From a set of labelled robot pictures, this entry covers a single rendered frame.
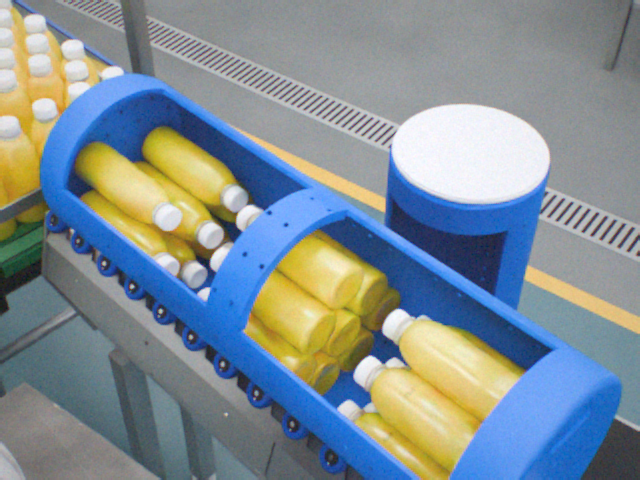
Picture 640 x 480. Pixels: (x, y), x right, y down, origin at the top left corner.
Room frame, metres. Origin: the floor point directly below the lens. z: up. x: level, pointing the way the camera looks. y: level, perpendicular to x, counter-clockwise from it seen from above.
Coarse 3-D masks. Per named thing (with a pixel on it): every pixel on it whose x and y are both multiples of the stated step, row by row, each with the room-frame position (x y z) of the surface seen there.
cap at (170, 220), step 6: (168, 204) 1.02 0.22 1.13; (162, 210) 1.01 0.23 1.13; (168, 210) 1.00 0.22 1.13; (174, 210) 1.01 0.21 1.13; (156, 216) 1.00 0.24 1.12; (162, 216) 1.00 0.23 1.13; (168, 216) 1.00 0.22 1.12; (174, 216) 1.01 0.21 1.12; (180, 216) 1.01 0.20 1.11; (156, 222) 1.00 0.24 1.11; (162, 222) 0.99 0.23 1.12; (168, 222) 1.00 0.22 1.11; (174, 222) 1.01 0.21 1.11; (162, 228) 0.99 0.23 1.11; (168, 228) 1.00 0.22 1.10; (174, 228) 1.00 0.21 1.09
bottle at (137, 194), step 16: (96, 144) 1.14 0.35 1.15; (80, 160) 1.12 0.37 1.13; (96, 160) 1.11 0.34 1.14; (112, 160) 1.10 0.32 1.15; (128, 160) 1.11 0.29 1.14; (80, 176) 1.11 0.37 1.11; (96, 176) 1.08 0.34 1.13; (112, 176) 1.07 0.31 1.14; (128, 176) 1.06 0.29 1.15; (144, 176) 1.07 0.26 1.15; (112, 192) 1.05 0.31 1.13; (128, 192) 1.04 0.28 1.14; (144, 192) 1.03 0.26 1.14; (160, 192) 1.04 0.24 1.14; (128, 208) 1.02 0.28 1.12; (144, 208) 1.01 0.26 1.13
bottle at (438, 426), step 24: (384, 384) 0.68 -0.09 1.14; (408, 384) 0.67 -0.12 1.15; (384, 408) 0.65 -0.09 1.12; (408, 408) 0.64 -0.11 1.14; (432, 408) 0.64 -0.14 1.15; (456, 408) 0.64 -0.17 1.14; (408, 432) 0.62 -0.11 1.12; (432, 432) 0.61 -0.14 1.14; (456, 432) 0.60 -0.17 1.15; (432, 456) 0.60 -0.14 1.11; (456, 456) 0.58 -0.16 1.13
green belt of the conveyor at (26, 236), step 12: (24, 228) 1.21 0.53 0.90; (36, 228) 1.21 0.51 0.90; (12, 240) 1.18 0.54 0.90; (24, 240) 1.18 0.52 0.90; (36, 240) 1.19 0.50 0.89; (0, 252) 1.15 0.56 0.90; (12, 252) 1.16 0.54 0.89; (24, 252) 1.17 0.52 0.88; (36, 252) 1.17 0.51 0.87; (12, 264) 1.14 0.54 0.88; (24, 264) 1.16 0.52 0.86
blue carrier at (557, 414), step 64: (64, 128) 1.11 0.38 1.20; (128, 128) 1.21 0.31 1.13; (192, 128) 1.26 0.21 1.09; (64, 192) 1.05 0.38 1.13; (256, 192) 1.14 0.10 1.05; (320, 192) 0.95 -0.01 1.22; (128, 256) 0.93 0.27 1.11; (256, 256) 0.83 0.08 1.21; (384, 256) 0.95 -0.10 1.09; (192, 320) 0.83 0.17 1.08; (448, 320) 0.85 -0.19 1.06; (512, 320) 0.72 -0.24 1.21; (576, 384) 0.61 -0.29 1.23; (512, 448) 0.54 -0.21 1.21; (576, 448) 0.60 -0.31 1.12
